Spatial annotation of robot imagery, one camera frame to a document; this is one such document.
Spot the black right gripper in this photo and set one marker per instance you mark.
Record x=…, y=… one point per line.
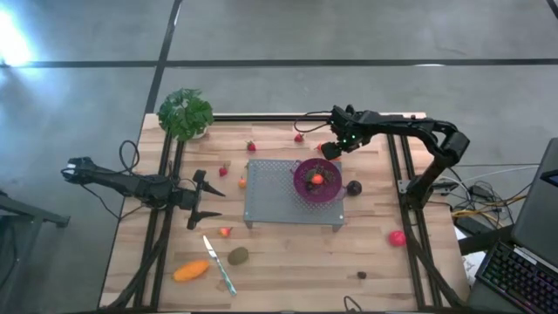
x=342, y=126

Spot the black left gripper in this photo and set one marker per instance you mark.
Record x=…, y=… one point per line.
x=196, y=198

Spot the orange fruit with green leaves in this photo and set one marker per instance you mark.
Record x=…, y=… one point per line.
x=317, y=179

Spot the brown kiwi fruit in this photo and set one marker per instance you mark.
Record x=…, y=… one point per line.
x=238, y=256

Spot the dark purple plum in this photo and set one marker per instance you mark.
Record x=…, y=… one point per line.
x=353, y=188

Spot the purple colander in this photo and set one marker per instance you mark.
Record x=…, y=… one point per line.
x=324, y=194

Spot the small dark brown fruit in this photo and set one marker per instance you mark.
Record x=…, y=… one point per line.
x=361, y=275

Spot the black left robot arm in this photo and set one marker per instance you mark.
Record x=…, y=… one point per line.
x=139, y=187

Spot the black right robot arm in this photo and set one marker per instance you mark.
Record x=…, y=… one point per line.
x=405, y=124

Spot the orange oblong fruit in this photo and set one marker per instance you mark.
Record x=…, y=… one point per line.
x=191, y=270

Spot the red round fruit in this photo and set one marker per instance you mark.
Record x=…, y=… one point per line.
x=397, y=238

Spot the grey perforated metal shelf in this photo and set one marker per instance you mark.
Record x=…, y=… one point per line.
x=270, y=196

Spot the green plant in white pot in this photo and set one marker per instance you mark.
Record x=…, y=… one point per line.
x=185, y=114

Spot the black power adapter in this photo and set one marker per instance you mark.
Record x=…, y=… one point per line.
x=470, y=224

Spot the dark grey metal stand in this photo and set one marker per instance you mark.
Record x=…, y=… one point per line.
x=30, y=212

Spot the white paper sheet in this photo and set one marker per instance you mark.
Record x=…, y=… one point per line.
x=473, y=267

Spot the grey laptop with lit keyboard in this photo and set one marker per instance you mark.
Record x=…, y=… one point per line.
x=519, y=275

